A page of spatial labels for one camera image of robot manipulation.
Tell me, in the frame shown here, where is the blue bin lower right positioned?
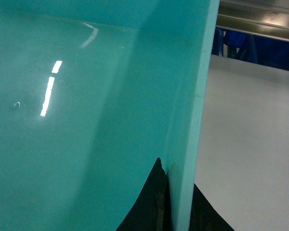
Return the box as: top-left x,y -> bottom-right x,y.
211,27 -> 289,71

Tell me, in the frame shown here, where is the stainless steel shelf rail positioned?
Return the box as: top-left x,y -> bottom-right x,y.
216,0 -> 289,42

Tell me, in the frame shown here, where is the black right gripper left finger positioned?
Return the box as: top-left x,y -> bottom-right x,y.
117,158 -> 171,231

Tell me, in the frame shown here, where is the teal plastic bin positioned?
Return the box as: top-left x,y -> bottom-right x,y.
0,0 -> 219,231

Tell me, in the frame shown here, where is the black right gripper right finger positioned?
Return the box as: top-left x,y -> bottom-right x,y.
189,184 -> 234,231

